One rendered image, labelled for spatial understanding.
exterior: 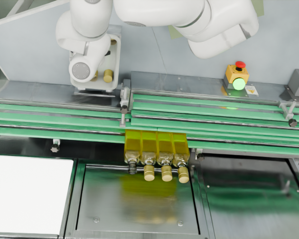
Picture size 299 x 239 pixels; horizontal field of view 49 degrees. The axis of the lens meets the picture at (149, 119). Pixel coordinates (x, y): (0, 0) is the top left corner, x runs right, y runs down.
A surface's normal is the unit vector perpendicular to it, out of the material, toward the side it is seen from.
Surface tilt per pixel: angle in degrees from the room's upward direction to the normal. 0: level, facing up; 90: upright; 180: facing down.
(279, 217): 90
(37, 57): 0
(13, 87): 90
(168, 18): 32
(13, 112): 90
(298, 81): 90
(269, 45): 0
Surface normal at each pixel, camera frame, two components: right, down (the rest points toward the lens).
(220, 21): 0.11, 0.73
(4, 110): 0.13, -0.76
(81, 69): 0.06, 0.42
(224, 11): -0.18, 0.45
